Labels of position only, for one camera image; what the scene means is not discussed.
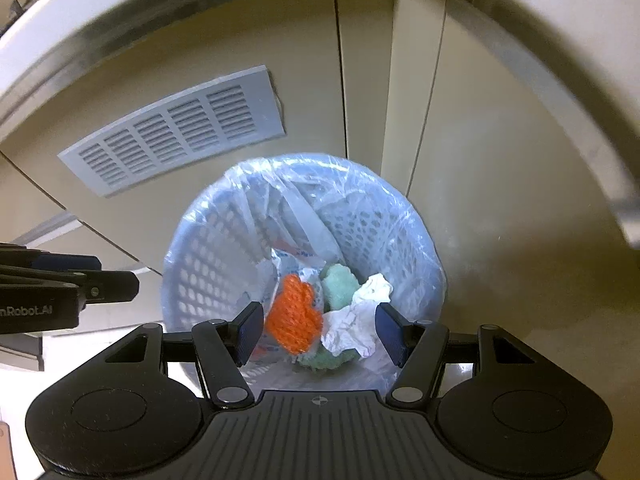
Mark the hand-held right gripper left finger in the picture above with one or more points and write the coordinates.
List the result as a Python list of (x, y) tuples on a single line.
[(250, 332)]

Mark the white perforated plastic waste basket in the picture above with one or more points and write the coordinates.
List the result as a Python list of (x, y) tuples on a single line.
[(210, 270)]

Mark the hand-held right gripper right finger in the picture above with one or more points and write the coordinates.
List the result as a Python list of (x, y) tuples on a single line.
[(390, 332)]

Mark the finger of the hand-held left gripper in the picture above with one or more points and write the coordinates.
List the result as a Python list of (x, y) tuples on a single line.
[(70, 263), (112, 286)]

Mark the grey cabinet vent grille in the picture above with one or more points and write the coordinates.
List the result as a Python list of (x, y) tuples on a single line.
[(175, 130)]

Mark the printed plastic wrapper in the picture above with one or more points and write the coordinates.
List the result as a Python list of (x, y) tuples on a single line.
[(295, 260)]

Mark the white paper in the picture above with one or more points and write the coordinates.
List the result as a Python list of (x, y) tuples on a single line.
[(360, 320)]

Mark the pale green sponge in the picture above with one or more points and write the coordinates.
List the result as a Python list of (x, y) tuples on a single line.
[(340, 285)]

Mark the orange knitted cloth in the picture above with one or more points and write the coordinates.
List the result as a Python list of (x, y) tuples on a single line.
[(295, 317)]

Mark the white lined waste basket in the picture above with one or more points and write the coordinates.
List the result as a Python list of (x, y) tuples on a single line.
[(250, 175)]

